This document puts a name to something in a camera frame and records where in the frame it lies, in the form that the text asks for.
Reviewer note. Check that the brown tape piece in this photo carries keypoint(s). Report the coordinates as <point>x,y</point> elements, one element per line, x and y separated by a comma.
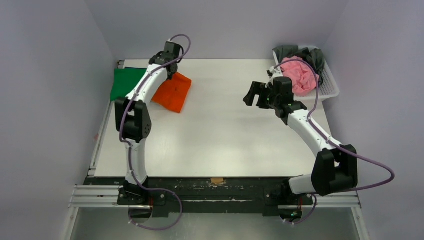
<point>217,180</point>

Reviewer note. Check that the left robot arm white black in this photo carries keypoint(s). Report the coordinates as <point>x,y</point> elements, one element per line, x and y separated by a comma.
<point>132,117</point>

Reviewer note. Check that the dark grey t shirt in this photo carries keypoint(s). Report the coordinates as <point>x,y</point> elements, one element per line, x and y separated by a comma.
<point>314,58</point>

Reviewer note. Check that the pink t shirt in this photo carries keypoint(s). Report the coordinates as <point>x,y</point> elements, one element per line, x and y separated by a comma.
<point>302,77</point>

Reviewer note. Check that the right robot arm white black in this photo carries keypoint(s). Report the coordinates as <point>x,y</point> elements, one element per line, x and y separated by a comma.
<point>335,168</point>

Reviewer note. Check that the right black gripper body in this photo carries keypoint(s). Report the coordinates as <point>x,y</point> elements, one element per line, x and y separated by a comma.
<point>261,94</point>

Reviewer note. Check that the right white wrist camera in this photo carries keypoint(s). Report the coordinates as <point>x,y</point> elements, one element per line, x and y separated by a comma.
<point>273,72</point>

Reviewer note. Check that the orange t shirt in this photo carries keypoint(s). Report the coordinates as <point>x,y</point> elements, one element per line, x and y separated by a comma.
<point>173,92</point>

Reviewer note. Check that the folded green t shirt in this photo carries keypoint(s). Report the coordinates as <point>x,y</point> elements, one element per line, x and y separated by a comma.
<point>125,80</point>

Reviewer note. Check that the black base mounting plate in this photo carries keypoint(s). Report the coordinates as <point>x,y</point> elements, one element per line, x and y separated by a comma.
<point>237,195</point>

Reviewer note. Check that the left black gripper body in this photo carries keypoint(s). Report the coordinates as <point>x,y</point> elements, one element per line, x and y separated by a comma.
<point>170,77</point>

